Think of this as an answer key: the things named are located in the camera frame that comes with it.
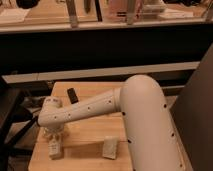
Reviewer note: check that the black rectangular block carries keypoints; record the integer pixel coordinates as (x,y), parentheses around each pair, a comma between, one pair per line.
(72,95)

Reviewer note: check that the white sponge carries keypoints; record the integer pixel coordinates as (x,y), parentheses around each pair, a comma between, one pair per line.
(109,149)

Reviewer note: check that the white plastic bottle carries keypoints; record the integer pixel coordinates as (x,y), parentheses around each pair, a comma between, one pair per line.
(55,147)

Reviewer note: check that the black chair frame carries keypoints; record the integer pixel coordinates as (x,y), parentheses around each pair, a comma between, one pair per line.
(11,111)

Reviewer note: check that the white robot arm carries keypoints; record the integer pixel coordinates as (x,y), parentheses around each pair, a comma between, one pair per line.
(150,133)

